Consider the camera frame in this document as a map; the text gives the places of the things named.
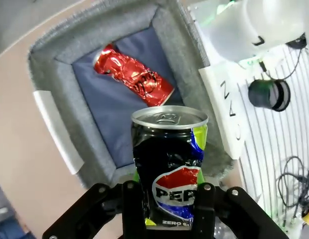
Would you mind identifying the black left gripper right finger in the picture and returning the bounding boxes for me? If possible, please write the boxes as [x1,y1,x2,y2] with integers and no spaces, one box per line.
[193,183,290,239]

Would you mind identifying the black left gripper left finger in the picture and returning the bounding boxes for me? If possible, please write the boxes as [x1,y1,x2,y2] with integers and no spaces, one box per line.
[42,180,148,239]

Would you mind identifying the crushed black Pepsi can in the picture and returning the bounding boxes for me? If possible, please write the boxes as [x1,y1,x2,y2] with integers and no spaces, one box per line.
[131,106,209,231]

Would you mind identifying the crushed red soda can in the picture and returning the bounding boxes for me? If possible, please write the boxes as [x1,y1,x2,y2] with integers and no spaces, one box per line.
[93,44,175,108]

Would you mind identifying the grey fabric basket labelled can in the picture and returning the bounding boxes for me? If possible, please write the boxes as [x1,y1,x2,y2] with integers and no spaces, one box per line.
[28,0,236,190]

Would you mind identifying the white ribbed platform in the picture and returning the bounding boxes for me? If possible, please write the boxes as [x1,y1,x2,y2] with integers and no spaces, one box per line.
[234,44,309,239]

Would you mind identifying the person in denim shirt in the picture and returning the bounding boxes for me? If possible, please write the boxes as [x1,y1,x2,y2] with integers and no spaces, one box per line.
[0,216,30,239]

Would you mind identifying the tangled black cables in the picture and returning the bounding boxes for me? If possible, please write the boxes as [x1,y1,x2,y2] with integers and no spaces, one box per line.
[278,155,309,226]

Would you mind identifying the thin black cable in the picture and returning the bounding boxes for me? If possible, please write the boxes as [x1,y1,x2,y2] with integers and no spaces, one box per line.
[260,32,309,82]

